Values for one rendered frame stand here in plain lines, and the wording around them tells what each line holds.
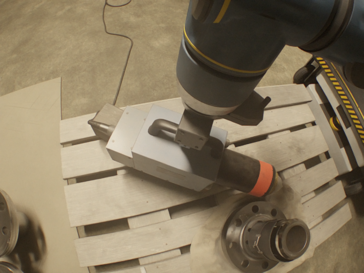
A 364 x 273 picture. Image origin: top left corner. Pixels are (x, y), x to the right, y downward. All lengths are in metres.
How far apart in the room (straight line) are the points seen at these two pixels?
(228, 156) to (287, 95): 0.65
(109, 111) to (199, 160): 0.38
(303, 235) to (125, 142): 0.55
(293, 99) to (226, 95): 0.88
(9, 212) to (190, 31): 0.70
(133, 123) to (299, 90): 0.90
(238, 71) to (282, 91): 0.89
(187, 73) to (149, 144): 0.27
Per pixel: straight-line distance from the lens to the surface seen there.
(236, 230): 0.70
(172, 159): 0.46
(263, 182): 0.56
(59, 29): 1.59
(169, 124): 0.44
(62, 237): 0.91
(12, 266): 0.80
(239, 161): 0.53
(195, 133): 0.30
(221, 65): 0.20
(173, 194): 0.71
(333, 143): 1.26
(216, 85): 0.22
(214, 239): 0.68
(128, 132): 0.55
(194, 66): 0.22
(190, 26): 0.20
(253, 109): 0.31
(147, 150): 0.47
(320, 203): 1.01
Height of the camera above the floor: 0.84
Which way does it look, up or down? 65 degrees down
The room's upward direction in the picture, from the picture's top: 21 degrees clockwise
